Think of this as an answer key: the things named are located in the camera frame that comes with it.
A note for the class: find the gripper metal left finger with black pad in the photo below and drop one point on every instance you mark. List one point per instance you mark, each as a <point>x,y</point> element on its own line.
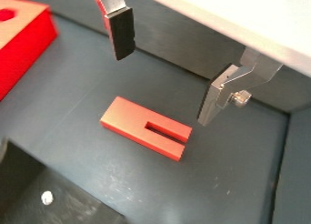
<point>117,19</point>

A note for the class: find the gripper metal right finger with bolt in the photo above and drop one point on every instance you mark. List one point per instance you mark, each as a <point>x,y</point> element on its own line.
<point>228,87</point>

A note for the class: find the red slotted double-square block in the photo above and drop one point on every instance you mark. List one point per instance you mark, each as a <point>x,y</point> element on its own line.
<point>145,127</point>

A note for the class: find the red foam shape board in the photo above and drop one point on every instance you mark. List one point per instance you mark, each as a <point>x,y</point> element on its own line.
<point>26,33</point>

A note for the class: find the black curved holder stand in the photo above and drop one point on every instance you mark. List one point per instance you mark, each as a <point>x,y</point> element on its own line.
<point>38,196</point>

